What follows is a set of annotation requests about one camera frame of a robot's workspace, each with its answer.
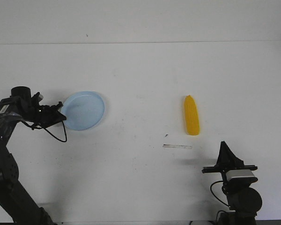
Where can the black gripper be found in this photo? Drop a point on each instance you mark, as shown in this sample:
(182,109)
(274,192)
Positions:
(43,116)
(234,162)

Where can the light blue round plate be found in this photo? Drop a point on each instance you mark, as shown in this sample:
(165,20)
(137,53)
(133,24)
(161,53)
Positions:
(83,110)

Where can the yellow corn cob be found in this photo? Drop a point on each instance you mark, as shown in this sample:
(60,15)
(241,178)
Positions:
(192,122)

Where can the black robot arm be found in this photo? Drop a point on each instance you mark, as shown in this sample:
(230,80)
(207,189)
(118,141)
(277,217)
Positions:
(22,107)
(243,201)

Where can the clear tape strip horizontal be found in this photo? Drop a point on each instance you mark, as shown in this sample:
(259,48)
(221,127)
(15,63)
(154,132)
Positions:
(177,146)

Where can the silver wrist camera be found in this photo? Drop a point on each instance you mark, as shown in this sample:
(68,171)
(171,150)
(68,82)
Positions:
(37,97)
(244,175)

